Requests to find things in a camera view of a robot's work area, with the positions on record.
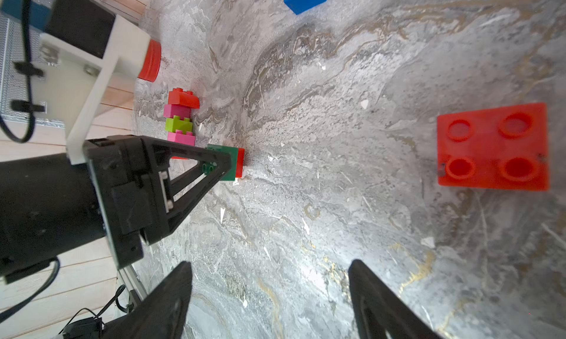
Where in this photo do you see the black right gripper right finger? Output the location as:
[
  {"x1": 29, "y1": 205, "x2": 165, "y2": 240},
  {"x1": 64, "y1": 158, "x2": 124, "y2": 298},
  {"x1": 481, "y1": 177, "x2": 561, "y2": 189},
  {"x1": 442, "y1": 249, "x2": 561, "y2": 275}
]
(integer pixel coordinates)
[{"x1": 349, "y1": 259, "x2": 440, "y2": 339}]

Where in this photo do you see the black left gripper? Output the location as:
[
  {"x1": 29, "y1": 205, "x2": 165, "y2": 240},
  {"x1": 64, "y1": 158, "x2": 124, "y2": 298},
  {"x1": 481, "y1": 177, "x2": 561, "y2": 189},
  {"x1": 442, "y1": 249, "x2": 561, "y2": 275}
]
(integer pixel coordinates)
[{"x1": 83, "y1": 135, "x2": 226, "y2": 269}]

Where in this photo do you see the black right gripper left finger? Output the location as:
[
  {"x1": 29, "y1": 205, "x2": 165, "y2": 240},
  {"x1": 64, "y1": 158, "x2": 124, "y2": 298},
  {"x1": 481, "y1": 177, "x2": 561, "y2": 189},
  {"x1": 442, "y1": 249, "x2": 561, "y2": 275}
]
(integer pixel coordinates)
[{"x1": 103, "y1": 262, "x2": 192, "y2": 338}]

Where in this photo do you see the dark green lego brick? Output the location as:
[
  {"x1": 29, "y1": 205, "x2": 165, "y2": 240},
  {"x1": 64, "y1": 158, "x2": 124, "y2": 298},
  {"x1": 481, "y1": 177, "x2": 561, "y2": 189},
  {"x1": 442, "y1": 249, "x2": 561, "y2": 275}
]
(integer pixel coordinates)
[{"x1": 201, "y1": 144, "x2": 239, "y2": 181}]

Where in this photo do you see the pink lego brick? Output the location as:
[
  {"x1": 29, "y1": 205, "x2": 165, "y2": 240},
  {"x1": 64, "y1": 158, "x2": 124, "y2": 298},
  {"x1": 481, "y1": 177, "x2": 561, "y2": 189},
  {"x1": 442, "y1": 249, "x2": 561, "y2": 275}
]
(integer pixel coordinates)
[
  {"x1": 164, "y1": 104, "x2": 191, "y2": 119},
  {"x1": 167, "y1": 130, "x2": 196, "y2": 147}
]

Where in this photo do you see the red lego brick front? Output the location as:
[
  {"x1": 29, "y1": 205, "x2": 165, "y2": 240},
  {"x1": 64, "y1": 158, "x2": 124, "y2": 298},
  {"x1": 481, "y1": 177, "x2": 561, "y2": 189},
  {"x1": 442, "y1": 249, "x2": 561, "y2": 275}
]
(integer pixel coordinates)
[{"x1": 235, "y1": 148, "x2": 246, "y2": 179}]

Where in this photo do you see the lime green lego brick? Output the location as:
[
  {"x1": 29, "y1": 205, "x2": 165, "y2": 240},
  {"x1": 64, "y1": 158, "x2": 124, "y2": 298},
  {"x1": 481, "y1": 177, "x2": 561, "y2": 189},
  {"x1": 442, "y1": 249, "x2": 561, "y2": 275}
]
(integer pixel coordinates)
[{"x1": 166, "y1": 116, "x2": 193, "y2": 134}]

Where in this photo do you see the red curved lego brick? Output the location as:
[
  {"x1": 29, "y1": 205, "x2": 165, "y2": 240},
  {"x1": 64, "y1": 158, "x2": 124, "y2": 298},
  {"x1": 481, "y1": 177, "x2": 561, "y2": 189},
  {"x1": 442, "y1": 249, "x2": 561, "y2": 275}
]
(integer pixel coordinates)
[
  {"x1": 168, "y1": 88, "x2": 200, "y2": 109},
  {"x1": 437, "y1": 102, "x2": 550, "y2": 191}
]

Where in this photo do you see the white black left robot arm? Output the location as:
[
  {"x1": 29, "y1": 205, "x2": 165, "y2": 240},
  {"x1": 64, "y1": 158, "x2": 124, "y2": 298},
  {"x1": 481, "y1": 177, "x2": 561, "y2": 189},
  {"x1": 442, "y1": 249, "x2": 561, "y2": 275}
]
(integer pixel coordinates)
[{"x1": 1, "y1": 135, "x2": 232, "y2": 283}]

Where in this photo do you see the red pen cup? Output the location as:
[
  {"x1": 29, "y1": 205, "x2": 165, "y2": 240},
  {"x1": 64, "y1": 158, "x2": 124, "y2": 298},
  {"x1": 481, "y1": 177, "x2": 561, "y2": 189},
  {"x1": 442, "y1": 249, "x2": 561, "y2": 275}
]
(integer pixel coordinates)
[{"x1": 138, "y1": 40, "x2": 162, "y2": 82}]

